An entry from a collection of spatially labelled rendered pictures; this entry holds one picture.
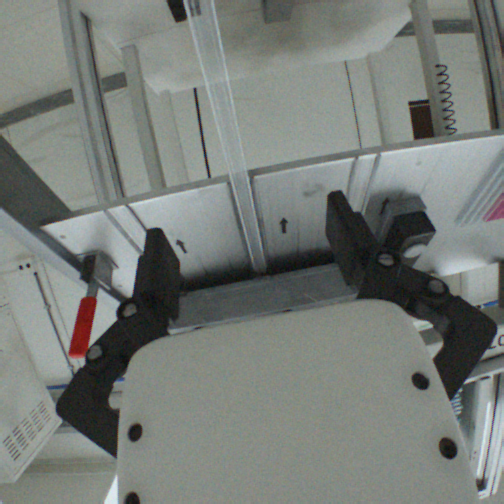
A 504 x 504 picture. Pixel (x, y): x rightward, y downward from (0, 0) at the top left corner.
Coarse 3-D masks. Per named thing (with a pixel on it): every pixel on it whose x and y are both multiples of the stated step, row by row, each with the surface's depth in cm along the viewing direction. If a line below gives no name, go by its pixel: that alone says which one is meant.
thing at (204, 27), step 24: (192, 0) 12; (192, 24) 13; (216, 24) 13; (216, 48) 14; (216, 72) 15; (216, 96) 16; (216, 120) 17; (240, 144) 19; (240, 168) 21; (240, 192) 23; (240, 216) 26; (264, 264) 34
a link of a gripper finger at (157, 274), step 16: (160, 240) 14; (144, 256) 13; (160, 256) 13; (176, 256) 16; (144, 272) 12; (160, 272) 13; (176, 272) 15; (144, 288) 12; (160, 288) 12; (176, 288) 15; (160, 304) 12; (176, 304) 14; (160, 320) 12; (112, 336) 11; (128, 336) 11; (96, 352) 11; (112, 352) 11; (128, 352) 11; (96, 368) 10
